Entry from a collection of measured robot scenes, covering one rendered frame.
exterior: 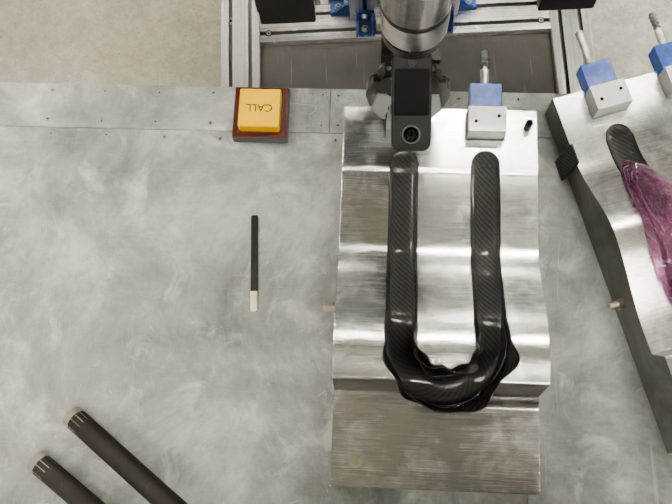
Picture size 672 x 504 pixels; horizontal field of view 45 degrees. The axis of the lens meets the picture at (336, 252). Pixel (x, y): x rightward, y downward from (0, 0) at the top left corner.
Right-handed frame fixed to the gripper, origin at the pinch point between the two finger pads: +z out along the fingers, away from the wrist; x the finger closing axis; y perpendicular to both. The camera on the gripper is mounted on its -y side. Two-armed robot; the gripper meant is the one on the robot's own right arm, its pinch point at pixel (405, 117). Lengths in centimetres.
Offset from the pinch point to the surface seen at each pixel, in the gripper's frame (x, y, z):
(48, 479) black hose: 45, -48, 8
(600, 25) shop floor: -53, 68, 91
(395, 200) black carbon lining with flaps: 1.0, -10.8, 2.6
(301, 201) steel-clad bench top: 14.3, -8.6, 10.7
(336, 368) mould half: 7.7, -34.0, -2.4
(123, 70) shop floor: 70, 53, 90
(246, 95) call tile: 22.8, 6.1, 6.9
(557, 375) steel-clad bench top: -21.5, -32.2, 10.8
